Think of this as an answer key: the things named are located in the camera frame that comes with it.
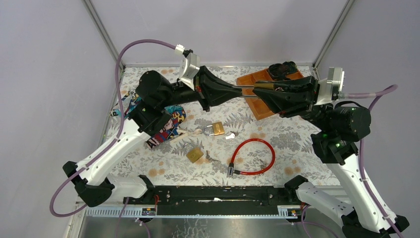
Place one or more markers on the cable lock keys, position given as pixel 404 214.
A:
pixel 262 164

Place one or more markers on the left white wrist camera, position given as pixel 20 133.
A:
pixel 189 67

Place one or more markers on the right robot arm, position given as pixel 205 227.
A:
pixel 340 127

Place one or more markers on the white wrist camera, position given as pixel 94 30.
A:
pixel 330 87
pixel 189 67

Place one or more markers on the orange compartment tray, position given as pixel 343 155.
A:
pixel 259 109

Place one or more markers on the beige ribbon bow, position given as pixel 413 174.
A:
pixel 182 134

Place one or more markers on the floral table mat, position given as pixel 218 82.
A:
pixel 284 143

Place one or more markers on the small dark key bunch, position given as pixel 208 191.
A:
pixel 210 159

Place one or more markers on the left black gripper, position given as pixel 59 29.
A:
pixel 202 89

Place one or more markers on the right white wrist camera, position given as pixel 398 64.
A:
pixel 330 87

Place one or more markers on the silver key bunch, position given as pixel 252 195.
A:
pixel 231 135

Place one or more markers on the colourful patterned cloth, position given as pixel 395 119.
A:
pixel 167 124

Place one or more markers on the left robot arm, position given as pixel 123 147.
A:
pixel 91 176

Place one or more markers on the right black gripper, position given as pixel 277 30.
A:
pixel 282 101

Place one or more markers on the brass padlock with keys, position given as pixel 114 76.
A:
pixel 193 153

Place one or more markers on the dark rolled cloth back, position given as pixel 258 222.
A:
pixel 280 71

